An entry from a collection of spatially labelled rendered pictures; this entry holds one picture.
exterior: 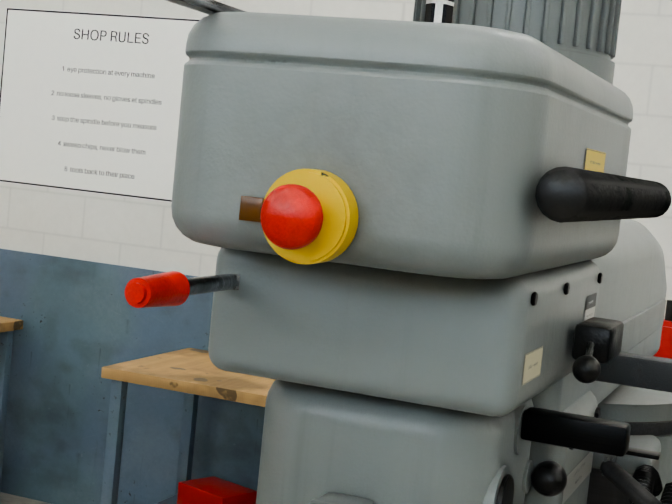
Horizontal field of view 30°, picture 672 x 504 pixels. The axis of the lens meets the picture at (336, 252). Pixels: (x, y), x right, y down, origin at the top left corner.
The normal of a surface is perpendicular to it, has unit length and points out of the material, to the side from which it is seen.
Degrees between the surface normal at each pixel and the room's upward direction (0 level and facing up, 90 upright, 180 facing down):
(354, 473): 90
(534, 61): 81
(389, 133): 90
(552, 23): 90
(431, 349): 90
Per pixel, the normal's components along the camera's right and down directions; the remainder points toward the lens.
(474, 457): 0.49, 0.11
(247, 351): -0.36, 0.04
